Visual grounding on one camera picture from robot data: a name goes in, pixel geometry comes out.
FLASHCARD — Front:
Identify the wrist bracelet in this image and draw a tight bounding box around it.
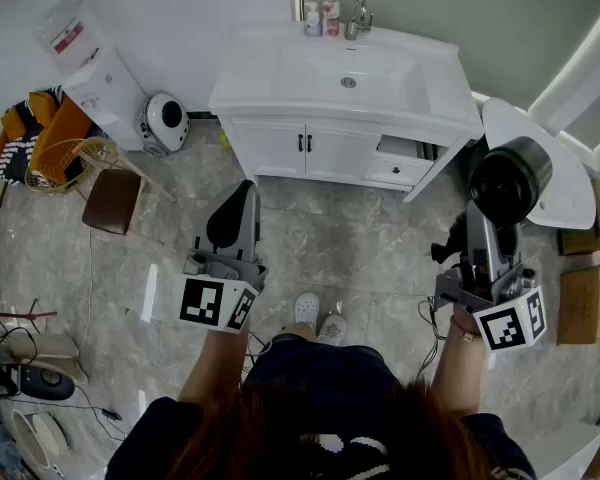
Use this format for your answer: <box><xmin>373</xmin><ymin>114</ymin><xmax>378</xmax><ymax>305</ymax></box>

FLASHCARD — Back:
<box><xmin>448</xmin><ymin>314</ymin><xmax>482</xmax><ymax>341</ymax></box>

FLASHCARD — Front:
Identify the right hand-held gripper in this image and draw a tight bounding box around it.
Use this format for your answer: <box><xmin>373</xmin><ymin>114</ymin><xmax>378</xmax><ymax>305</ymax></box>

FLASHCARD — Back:
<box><xmin>433</xmin><ymin>200</ymin><xmax>549</xmax><ymax>355</ymax></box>

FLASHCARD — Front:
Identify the black floor cable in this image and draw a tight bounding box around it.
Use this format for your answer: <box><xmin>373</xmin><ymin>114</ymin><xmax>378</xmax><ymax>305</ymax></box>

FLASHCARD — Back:
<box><xmin>73</xmin><ymin>384</ymin><xmax>127</xmax><ymax>443</ymax></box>

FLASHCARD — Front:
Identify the thin gripper cable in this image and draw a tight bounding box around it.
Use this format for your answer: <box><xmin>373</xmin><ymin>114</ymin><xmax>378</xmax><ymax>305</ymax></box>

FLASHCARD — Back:
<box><xmin>417</xmin><ymin>296</ymin><xmax>450</xmax><ymax>380</ymax></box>

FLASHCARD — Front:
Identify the large cardboard box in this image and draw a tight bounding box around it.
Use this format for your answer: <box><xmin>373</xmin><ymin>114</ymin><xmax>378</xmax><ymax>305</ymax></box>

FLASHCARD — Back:
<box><xmin>556</xmin><ymin>261</ymin><xmax>600</xmax><ymax>346</ymax></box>

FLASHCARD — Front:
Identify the yellow wire basket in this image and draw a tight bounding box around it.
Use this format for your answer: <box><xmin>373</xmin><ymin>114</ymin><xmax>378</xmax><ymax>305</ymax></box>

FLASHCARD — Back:
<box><xmin>24</xmin><ymin>136</ymin><xmax>115</xmax><ymax>195</ymax></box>

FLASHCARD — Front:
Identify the white clog shoe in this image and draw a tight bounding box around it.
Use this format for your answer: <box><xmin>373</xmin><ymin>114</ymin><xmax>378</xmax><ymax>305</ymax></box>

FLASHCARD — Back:
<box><xmin>293</xmin><ymin>291</ymin><xmax>322</xmax><ymax>326</ymax></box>
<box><xmin>316</xmin><ymin>313</ymin><xmax>348</xmax><ymax>346</ymax></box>

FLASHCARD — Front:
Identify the white round domed device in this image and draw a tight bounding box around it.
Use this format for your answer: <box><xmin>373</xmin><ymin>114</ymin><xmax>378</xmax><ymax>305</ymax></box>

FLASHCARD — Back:
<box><xmin>133</xmin><ymin>91</ymin><xmax>192</xmax><ymax>159</ymax></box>

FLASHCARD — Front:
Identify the black hair dryer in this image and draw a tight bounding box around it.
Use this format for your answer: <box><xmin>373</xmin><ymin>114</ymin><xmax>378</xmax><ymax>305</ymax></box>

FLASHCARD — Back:
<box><xmin>429</xmin><ymin>136</ymin><xmax>554</xmax><ymax>265</ymax></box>

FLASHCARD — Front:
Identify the person's right forearm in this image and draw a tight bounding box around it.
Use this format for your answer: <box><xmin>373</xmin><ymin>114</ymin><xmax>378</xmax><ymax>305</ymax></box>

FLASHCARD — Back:
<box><xmin>429</xmin><ymin>312</ymin><xmax>489</xmax><ymax>418</ymax></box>

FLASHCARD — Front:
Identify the black round floor device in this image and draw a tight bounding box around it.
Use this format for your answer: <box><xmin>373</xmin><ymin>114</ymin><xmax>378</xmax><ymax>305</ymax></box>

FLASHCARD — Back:
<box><xmin>18</xmin><ymin>364</ymin><xmax>77</xmax><ymax>403</ymax></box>

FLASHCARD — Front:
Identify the clear water jug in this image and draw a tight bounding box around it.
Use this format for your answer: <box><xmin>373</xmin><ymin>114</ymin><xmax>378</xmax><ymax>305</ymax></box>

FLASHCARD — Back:
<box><xmin>31</xmin><ymin>0</ymin><xmax>107</xmax><ymax>75</ymax></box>

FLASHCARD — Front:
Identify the white sink basin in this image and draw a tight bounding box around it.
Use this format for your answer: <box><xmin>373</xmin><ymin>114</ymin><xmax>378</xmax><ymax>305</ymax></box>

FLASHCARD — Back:
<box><xmin>208</xmin><ymin>21</ymin><xmax>485</xmax><ymax>142</ymax></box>

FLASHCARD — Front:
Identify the white round floor appliance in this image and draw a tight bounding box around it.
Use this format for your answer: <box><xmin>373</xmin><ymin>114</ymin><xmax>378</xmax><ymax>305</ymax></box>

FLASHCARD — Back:
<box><xmin>8</xmin><ymin>406</ymin><xmax>75</xmax><ymax>470</ymax></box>

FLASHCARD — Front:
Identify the chrome faucet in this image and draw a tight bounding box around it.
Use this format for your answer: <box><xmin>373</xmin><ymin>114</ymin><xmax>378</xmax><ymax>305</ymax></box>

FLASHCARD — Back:
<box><xmin>343</xmin><ymin>0</ymin><xmax>375</xmax><ymax>42</ymax></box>

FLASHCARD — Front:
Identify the pink and white bottle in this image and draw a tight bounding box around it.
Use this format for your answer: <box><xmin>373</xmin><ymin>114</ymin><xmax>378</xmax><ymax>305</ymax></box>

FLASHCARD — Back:
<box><xmin>321</xmin><ymin>0</ymin><xmax>342</xmax><ymax>38</ymax></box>

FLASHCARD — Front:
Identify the person's left forearm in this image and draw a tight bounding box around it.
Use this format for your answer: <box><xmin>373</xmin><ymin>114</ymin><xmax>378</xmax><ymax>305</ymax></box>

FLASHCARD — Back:
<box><xmin>178</xmin><ymin>324</ymin><xmax>252</xmax><ymax>410</ymax></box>

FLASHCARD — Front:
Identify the orange cloth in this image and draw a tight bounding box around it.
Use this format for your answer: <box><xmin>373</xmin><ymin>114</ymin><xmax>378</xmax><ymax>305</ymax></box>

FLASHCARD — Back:
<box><xmin>0</xmin><ymin>89</ymin><xmax>95</xmax><ymax>185</ymax></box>

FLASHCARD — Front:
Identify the white water dispenser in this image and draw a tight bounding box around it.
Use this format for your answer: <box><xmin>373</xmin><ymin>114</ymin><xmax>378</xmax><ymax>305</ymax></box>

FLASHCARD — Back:
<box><xmin>61</xmin><ymin>46</ymin><xmax>150</xmax><ymax>152</ymax></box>

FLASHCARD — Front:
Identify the person's dark shirt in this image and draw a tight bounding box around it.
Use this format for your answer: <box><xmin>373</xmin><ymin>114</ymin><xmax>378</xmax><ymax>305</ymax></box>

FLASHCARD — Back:
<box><xmin>104</xmin><ymin>332</ymin><xmax>537</xmax><ymax>480</ymax></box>

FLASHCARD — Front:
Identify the brown cushioned stool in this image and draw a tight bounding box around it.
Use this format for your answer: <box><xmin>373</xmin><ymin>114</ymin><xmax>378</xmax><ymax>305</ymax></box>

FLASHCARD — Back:
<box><xmin>81</xmin><ymin>167</ymin><xmax>147</xmax><ymax>237</ymax></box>

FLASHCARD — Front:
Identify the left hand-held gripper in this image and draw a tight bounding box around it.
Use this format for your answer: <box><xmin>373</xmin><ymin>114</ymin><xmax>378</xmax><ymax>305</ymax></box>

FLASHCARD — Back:
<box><xmin>178</xmin><ymin>179</ymin><xmax>272</xmax><ymax>335</ymax></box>

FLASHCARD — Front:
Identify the white oval tub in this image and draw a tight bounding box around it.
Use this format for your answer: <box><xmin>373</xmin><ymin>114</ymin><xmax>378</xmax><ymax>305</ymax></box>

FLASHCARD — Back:
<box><xmin>480</xmin><ymin>96</ymin><xmax>598</xmax><ymax>231</ymax></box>

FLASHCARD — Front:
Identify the white vanity cabinet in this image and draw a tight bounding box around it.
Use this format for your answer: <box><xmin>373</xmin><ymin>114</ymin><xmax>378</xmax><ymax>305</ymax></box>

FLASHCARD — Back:
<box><xmin>219</xmin><ymin>113</ymin><xmax>472</xmax><ymax>204</ymax></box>

